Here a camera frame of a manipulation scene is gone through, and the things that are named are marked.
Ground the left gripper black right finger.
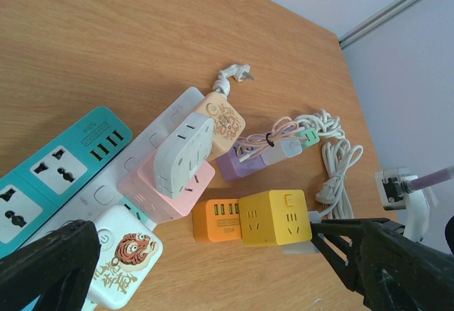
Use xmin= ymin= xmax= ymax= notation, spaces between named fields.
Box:
xmin=311 ymin=218 xmax=453 ymax=310

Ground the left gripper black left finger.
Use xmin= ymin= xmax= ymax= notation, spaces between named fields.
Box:
xmin=1 ymin=219 xmax=101 ymax=310

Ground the white cube socket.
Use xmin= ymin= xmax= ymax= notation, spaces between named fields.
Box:
xmin=87 ymin=205 xmax=163 ymax=310

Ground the long white power strip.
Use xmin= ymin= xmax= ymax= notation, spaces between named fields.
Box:
xmin=21 ymin=62 xmax=255 ymax=311

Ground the pink cube socket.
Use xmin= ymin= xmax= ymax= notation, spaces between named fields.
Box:
xmin=117 ymin=151 xmax=215 ymax=224

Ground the yellow cube adapter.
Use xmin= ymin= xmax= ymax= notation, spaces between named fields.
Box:
xmin=238 ymin=190 xmax=312 ymax=247

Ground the green small adapter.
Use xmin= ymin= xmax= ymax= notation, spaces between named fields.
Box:
xmin=297 ymin=128 xmax=320 ymax=149

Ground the white usb charger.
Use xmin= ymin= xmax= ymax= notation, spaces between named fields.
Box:
xmin=261 ymin=139 xmax=303 ymax=166

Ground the white round switch socket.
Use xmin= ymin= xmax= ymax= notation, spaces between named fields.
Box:
xmin=153 ymin=111 xmax=214 ymax=199

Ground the peach cube adapter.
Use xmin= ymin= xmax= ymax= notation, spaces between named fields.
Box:
xmin=194 ymin=92 xmax=245 ymax=162

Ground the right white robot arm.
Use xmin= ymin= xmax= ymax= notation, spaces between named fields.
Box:
xmin=431 ymin=213 xmax=453 ymax=254

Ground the teal power strip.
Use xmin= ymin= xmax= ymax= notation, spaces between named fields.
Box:
xmin=1 ymin=107 xmax=133 ymax=256

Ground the orange power strip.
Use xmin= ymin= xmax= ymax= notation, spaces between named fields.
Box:
xmin=192 ymin=199 xmax=242 ymax=243

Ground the purple power strip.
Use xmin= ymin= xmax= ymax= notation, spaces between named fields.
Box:
xmin=215 ymin=126 xmax=306 ymax=183

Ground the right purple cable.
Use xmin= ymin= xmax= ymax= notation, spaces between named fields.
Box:
xmin=404 ymin=164 xmax=454 ymax=194

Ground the white coiled power cord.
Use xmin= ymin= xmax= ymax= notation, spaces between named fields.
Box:
xmin=294 ymin=108 xmax=365 ymax=219

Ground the white earphone cable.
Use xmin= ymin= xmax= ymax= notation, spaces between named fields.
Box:
xmin=236 ymin=117 xmax=302 ymax=163

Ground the aluminium rail frame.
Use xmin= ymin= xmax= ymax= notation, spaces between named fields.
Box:
xmin=338 ymin=0 xmax=423 ymax=50

